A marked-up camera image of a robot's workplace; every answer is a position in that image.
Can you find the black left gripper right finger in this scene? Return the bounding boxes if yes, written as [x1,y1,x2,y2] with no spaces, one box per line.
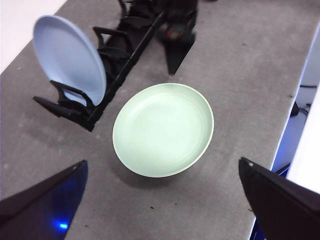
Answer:
[238,156,320,240]

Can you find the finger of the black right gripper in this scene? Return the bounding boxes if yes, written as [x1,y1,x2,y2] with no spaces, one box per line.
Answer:
[163,37,196,76]

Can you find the blue round plate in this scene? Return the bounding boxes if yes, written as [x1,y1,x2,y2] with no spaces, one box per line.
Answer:
[32,14,107,107]

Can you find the white base panel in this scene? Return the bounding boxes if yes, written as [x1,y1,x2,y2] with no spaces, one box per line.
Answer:
[285,21,320,196]

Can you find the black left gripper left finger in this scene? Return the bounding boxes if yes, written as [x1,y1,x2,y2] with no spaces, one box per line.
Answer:
[0,159,89,240]

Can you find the pale green round plate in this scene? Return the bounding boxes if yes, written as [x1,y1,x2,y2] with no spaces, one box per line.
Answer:
[111,82,216,179]

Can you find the black plate rack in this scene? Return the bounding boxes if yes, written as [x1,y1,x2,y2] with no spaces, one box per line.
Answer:
[32,0,166,133]

